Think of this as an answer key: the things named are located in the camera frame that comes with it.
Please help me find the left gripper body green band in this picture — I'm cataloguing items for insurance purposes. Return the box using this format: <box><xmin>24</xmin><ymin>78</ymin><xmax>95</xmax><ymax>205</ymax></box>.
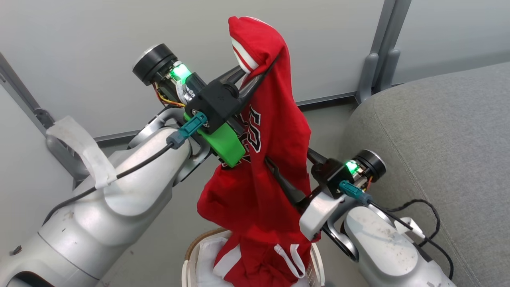
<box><xmin>133</xmin><ymin>44</ymin><xmax>246</xmax><ymax>168</ymax></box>

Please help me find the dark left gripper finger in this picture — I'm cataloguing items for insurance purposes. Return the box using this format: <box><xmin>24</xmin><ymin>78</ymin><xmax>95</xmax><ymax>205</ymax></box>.
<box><xmin>237</xmin><ymin>54</ymin><xmax>281</xmax><ymax>116</ymax></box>
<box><xmin>218</xmin><ymin>65</ymin><xmax>247</xmax><ymax>86</ymax></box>

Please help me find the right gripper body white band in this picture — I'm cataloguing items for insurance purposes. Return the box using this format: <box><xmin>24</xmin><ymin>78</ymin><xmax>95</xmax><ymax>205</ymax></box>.
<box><xmin>299</xmin><ymin>149</ymin><xmax>386</xmax><ymax>240</ymax></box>

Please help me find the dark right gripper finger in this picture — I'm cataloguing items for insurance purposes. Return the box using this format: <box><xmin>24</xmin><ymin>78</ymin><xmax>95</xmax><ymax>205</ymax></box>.
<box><xmin>306</xmin><ymin>147</ymin><xmax>332</xmax><ymax>167</ymax></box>
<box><xmin>264</xmin><ymin>157</ymin><xmax>316</xmax><ymax>208</ymax></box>

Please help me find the red sports garment white lettering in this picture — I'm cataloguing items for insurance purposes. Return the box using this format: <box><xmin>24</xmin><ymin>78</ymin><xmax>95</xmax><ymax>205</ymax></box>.
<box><xmin>196</xmin><ymin>16</ymin><xmax>322</xmax><ymax>287</ymax></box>

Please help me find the white laundry basket woven rim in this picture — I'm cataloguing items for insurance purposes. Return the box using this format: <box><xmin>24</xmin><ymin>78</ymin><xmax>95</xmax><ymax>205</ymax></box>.
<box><xmin>181</xmin><ymin>227</ymin><xmax>325</xmax><ymax>287</ymax></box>

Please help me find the white cloth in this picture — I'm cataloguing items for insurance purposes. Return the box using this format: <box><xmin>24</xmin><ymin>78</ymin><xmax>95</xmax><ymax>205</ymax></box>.
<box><xmin>194</xmin><ymin>237</ymin><xmax>241</xmax><ymax>287</ymax></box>

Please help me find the grey fabric sofa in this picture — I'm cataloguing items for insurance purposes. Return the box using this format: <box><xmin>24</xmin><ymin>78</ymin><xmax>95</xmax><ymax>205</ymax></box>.
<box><xmin>339</xmin><ymin>62</ymin><xmax>510</xmax><ymax>287</ymax></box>

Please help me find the grey metal partition foot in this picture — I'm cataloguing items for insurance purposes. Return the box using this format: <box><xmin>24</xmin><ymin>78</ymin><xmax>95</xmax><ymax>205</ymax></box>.
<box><xmin>34</xmin><ymin>108</ymin><xmax>96</xmax><ymax>190</ymax></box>

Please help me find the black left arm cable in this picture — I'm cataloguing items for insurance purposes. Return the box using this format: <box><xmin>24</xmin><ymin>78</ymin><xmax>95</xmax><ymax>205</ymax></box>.
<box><xmin>42</xmin><ymin>112</ymin><xmax>208</xmax><ymax>226</ymax></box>

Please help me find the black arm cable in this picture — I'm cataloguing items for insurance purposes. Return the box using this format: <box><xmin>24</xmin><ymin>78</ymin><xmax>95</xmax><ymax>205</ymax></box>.
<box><xmin>339</xmin><ymin>180</ymin><xmax>455</xmax><ymax>279</ymax></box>
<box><xmin>42</xmin><ymin>112</ymin><xmax>208</xmax><ymax>226</ymax></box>

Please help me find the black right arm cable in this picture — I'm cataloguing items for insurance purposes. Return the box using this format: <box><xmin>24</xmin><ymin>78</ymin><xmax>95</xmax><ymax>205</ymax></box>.
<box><xmin>339</xmin><ymin>180</ymin><xmax>455</xmax><ymax>279</ymax></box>

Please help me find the grey partition base rail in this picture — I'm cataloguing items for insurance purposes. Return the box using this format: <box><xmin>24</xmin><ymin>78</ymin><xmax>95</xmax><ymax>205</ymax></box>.
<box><xmin>94</xmin><ymin>92</ymin><xmax>358</xmax><ymax>147</ymax></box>

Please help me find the small white cable strap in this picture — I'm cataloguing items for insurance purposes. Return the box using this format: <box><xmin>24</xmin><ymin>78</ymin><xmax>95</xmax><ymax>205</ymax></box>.
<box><xmin>394</xmin><ymin>216</ymin><xmax>426</xmax><ymax>240</ymax></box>

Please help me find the grey metal partition post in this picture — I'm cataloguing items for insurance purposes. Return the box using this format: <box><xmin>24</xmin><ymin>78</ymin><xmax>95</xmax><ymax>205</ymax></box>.
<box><xmin>356</xmin><ymin>0</ymin><xmax>412</xmax><ymax>105</ymax></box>

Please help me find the thin black looped cable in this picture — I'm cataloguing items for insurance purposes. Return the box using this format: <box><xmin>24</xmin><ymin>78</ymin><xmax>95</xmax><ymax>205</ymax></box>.
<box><xmin>386</xmin><ymin>199</ymin><xmax>440</xmax><ymax>241</ymax></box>

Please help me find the wide white cable strap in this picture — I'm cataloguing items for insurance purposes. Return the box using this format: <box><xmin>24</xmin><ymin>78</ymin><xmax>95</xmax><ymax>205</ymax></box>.
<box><xmin>46</xmin><ymin>116</ymin><xmax>118</xmax><ymax>190</ymax></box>

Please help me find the dark grey partition post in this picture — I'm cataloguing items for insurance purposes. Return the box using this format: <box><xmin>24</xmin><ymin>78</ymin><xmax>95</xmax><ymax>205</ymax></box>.
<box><xmin>0</xmin><ymin>52</ymin><xmax>56</xmax><ymax>134</ymax></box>

